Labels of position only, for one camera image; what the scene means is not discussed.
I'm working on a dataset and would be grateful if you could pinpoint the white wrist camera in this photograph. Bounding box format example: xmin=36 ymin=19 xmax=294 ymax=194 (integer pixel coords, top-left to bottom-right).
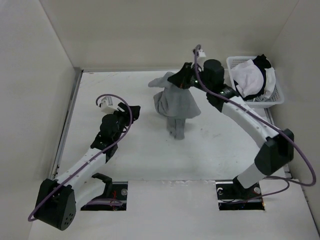
xmin=192 ymin=48 xmax=207 ymax=58
xmin=99 ymin=96 xmax=117 ymax=114

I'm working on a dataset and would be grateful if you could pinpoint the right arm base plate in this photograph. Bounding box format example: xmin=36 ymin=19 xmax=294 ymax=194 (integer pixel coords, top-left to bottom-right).
xmin=215 ymin=181 xmax=265 ymax=211

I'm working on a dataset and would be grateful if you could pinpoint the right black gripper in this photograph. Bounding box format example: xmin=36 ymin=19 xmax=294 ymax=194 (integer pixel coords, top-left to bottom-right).
xmin=167 ymin=62 xmax=212 ymax=93

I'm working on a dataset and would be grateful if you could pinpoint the black tank top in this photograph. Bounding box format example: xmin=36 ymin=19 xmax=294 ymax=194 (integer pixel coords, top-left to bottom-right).
xmin=234 ymin=54 xmax=273 ymax=101

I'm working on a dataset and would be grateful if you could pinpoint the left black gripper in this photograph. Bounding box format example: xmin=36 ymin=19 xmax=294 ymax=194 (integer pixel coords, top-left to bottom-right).
xmin=108 ymin=103 xmax=140 ymax=142

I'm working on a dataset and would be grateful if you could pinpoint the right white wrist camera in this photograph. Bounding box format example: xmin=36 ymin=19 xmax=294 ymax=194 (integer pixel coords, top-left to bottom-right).
xmin=192 ymin=48 xmax=207 ymax=58

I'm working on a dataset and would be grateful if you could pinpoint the white tank top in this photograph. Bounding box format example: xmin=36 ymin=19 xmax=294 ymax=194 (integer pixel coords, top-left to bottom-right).
xmin=230 ymin=59 xmax=277 ymax=100

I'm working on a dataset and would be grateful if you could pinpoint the metal table edge rail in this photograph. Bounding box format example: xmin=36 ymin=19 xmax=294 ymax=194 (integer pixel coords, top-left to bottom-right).
xmin=47 ymin=67 xmax=83 ymax=179

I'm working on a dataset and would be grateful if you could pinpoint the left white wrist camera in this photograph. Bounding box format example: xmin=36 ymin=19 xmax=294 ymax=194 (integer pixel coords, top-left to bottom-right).
xmin=99 ymin=96 xmax=117 ymax=114

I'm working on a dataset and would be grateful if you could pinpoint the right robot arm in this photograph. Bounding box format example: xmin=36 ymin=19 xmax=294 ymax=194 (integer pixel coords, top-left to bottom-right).
xmin=168 ymin=59 xmax=294 ymax=200

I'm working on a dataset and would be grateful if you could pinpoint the white plastic basket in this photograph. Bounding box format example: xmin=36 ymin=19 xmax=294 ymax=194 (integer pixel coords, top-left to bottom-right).
xmin=226 ymin=55 xmax=285 ymax=109

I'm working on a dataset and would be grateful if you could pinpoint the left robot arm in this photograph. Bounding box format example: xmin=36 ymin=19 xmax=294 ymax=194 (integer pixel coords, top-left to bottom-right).
xmin=29 ymin=102 xmax=141 ymax=231

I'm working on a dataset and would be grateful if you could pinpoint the grey tank top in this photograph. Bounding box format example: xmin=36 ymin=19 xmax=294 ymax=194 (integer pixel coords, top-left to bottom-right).
xmin=148 ymin=71 xmax=201 ymax=140

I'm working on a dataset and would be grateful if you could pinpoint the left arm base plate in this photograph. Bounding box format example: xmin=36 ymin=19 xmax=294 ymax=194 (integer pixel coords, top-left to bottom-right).
xmin=80 ymin=182 xmax=128 ymax=212

